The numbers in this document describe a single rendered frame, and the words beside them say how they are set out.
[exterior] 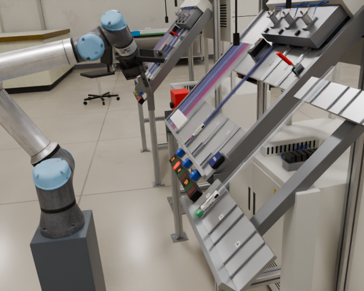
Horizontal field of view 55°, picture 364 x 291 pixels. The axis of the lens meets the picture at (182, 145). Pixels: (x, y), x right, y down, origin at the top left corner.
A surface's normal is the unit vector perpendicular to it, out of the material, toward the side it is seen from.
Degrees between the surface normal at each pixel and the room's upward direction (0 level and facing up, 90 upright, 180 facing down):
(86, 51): 90
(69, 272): 90
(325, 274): 90
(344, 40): 90
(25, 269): 0
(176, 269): 0
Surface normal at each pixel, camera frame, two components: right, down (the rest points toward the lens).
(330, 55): 0.24, 0.33
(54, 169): -0.03, -0.88
